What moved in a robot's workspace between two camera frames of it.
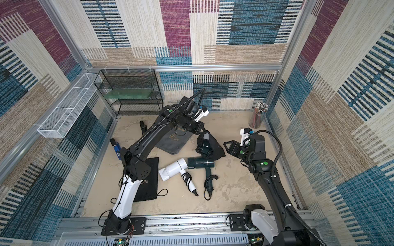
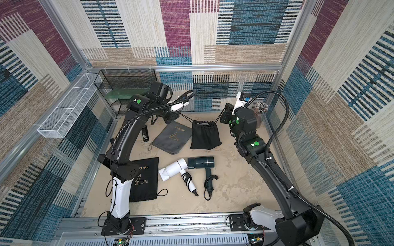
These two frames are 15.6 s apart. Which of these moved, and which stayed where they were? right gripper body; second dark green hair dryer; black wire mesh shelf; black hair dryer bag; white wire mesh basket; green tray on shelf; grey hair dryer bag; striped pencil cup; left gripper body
Moved: black hair dryer bag; right gripper body; left gripper body
Stayed: black wire mesh shelf; grey hair dryer bag; white wire mesh basket; striped pencil cup; second dark green hair dryer; green tray on shelf
